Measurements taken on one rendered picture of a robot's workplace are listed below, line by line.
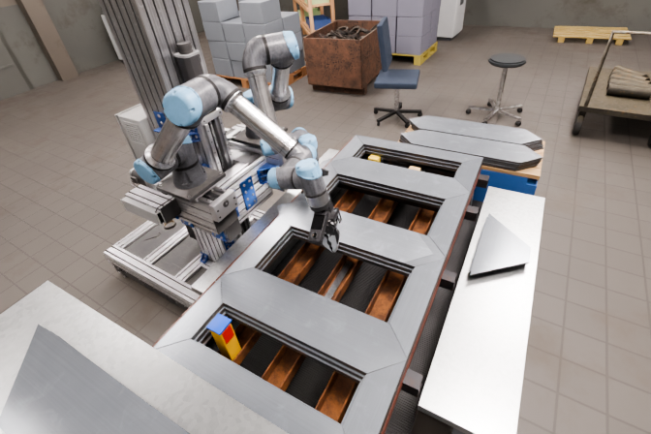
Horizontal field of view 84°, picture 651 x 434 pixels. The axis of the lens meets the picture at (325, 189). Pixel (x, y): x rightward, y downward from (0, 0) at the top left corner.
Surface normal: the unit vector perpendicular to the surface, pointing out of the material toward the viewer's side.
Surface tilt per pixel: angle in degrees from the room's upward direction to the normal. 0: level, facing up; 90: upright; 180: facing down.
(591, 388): 0
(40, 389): 0
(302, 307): 0
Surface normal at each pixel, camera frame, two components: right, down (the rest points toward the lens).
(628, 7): -0.51, 0.55
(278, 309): -0.08, -0.80
